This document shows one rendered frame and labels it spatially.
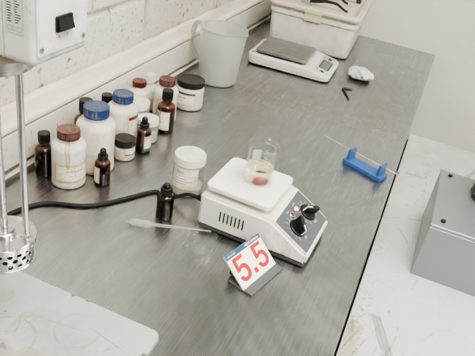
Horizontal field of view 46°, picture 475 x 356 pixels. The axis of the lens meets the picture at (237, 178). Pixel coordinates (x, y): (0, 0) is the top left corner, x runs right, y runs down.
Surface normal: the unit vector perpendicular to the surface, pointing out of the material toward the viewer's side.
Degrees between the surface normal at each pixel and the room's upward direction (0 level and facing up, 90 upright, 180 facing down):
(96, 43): 90
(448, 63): 90
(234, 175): 0
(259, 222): 90
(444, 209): 1
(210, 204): 90
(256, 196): 0
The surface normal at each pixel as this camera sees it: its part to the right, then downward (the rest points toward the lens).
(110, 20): 0.92, 0.32
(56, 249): 0.15, -0.84
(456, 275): -0.37, 0.44
